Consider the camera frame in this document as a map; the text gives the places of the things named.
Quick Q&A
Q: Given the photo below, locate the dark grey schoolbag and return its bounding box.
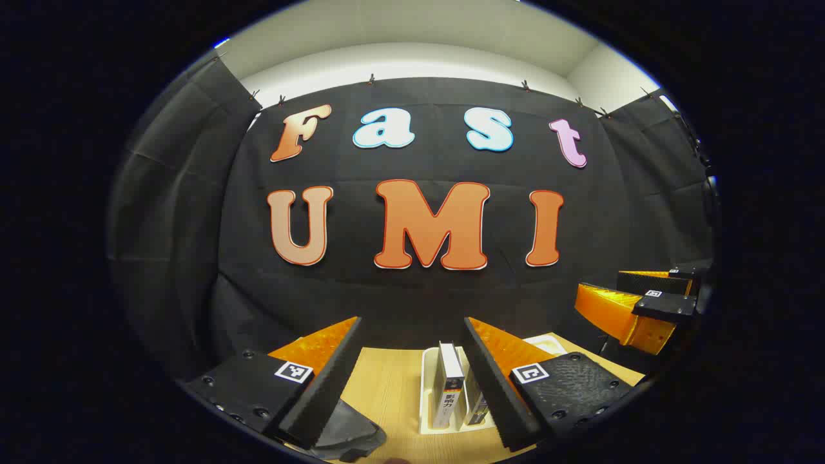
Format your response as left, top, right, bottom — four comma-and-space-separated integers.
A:
284, 398, 387, 463

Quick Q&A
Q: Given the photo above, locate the white plastic bookshelf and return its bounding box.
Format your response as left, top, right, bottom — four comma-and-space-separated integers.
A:
419, 334, 568, 436

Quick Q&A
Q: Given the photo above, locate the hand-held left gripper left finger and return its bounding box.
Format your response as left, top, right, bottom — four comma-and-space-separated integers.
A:
184, 316, 363, 450

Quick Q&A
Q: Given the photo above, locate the black backdrop cloth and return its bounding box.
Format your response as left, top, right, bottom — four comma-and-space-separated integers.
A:
106, 58, 716, 381

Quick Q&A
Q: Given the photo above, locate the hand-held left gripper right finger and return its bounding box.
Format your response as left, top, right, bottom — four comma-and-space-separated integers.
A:
463, 316, 636, 452

